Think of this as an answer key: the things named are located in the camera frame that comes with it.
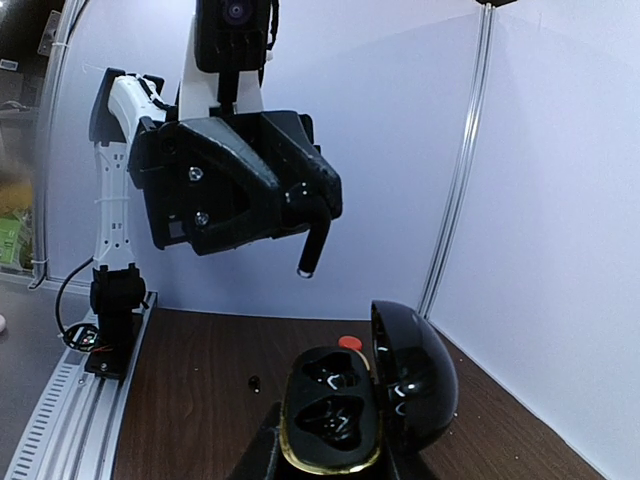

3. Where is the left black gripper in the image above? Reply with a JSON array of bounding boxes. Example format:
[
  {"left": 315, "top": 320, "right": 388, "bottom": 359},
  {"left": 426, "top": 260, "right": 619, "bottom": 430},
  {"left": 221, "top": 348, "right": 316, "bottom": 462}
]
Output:
[{"left": 129, "top": 110, "right": 343, "bottom": 256}]

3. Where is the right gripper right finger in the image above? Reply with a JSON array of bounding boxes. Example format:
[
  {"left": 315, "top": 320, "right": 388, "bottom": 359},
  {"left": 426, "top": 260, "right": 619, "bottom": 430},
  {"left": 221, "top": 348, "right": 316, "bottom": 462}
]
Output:
[{"left": 384, "top": 445, "right": 413, "bottom": 480}]

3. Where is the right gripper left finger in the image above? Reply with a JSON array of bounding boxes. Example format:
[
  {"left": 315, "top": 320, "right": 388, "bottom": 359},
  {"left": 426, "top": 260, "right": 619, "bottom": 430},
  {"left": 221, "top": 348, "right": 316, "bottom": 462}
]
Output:
[{"left": 227, "top": 402, "right": 284, "bottom": 480}]

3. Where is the black wireless earbud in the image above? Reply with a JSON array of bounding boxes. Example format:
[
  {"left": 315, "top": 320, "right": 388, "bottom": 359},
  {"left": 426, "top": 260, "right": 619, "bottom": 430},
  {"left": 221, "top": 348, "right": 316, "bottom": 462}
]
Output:
[{"left": 283, "top": 182, "right": 332, "bottom": 279}]

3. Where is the black earbud charging case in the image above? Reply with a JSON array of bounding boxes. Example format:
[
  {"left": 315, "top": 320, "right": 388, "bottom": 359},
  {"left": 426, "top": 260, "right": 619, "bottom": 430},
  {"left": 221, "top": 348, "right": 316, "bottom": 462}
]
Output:
[{"left": 279, "top": 300, "right": 459, "bottom": 477}]

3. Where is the orange round case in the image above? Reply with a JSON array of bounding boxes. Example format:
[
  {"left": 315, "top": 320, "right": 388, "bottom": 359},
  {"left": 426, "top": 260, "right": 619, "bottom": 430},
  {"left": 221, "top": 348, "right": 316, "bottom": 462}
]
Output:
[{"left": 338, "top": 335, "right": 363, "bottom": 351}]

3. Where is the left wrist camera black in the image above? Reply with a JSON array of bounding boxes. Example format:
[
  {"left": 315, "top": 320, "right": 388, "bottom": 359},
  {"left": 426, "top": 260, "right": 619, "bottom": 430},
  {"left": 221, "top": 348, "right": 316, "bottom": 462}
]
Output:
[{"left": 194, "top": 0, "right": 280, "bottom": 73}]

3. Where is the front aluminium rail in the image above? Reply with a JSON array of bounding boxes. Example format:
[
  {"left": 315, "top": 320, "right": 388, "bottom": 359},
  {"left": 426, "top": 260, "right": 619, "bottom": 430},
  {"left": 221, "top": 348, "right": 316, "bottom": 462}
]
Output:
[{"left": 1, "top": 292, "right": 157, "bottom": 479}]

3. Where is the right aluminium frame post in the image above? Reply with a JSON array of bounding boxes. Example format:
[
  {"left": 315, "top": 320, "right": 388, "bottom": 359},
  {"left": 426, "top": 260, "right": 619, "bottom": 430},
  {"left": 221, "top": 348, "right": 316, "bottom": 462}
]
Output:
[{"left": 418, "top": 1, "right": 496, "bottom": 320}]

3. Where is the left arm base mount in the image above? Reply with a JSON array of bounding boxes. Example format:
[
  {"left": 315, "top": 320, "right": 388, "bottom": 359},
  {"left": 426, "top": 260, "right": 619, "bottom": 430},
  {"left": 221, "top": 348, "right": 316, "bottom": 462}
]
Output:
[{"left": 84, "top": 292, "right": 157, "bottom": 381}]

